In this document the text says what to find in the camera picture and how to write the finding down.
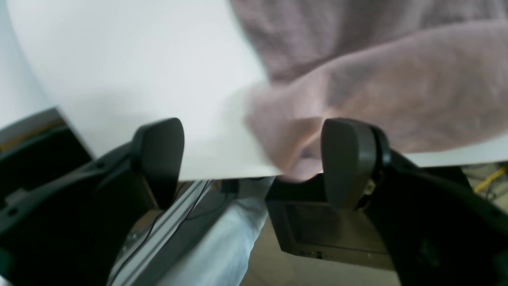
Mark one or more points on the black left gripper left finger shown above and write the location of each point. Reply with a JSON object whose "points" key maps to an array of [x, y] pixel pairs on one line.
{"points": [[70, 231]]}

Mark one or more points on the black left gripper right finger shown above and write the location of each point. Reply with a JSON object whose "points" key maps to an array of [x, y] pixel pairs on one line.
{"points": [[437, 232]]}

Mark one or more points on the mauve t-shirt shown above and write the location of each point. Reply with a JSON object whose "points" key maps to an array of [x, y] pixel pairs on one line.
{"points": [[432, 74]]}

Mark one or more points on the black monitor under table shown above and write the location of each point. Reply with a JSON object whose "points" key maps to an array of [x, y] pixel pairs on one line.
{"points": [[305, 225]]}

